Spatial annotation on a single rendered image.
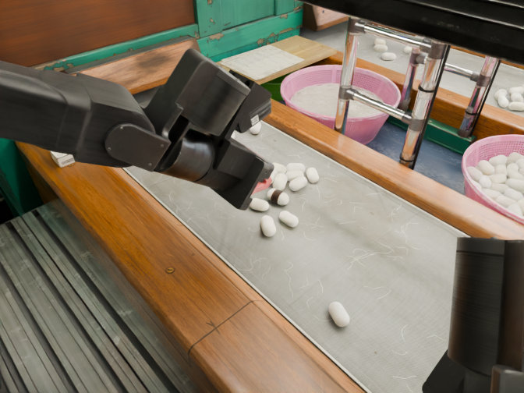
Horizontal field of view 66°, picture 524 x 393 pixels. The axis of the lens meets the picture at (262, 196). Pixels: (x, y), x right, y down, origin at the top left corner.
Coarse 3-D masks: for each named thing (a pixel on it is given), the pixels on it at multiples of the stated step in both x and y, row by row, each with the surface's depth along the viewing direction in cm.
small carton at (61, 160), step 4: (52, 152) 69; (52, 156) 70; (56, 156) 69; (60, 156) 69; (64, 156) 69; (68, 156) 69; (72, 156) 70; (56, 160) 69; (60, 160) 69; (64, 160) 69; (68, 160) 70; (72, 160) 70; (60, 164) 69; (64, 164) 69; (68, 164) 70
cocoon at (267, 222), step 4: (264, 216) 61; (268, 216) 61; (260, 220) 61; (264, 220) 60; (268, 220) 60; (272, 220) 61; (260, 224) 61; (264, 224) 60; (268, 224) 60; (272, 224) 60; (264, 228) 59; (268, 228) 59; (272, 228) 59; (264, 232) 60; (268, 232) 59; (272, 232) 59
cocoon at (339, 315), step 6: (330, 306) 50; (336, 306) 49; (342, 306) 49; (330, 312) 49; (336, 312) 49; (342, 312) 49; (336, 318) 48; (342, 318) 48; (348, 318) 48; (342, 324) 48
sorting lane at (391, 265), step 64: (192, 192) 68; (320, 192) 68; (384, 192) 68; (256, 256) 58; (320, 256) 58; (384, 256) 58; (448, 256) 58; (320, 320) 50; (384, 320) 50; (448, 320) 50; (384, 384) 44
